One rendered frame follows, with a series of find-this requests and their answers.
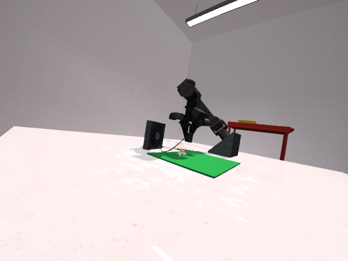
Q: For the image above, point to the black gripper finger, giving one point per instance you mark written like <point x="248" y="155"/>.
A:
<point x="193" y="127"/>
<point x="185" y="127"/>

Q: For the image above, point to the black cooling fan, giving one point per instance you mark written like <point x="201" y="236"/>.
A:
<point x="154" y="134"/>

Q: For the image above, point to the green circuit board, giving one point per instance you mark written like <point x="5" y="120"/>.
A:
<point x="205" y="164"/>

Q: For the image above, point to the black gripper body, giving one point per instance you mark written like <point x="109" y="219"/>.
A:
<point x="189" y="118"/>

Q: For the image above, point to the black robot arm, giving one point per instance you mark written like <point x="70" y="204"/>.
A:
<point x="188" y="90"/>

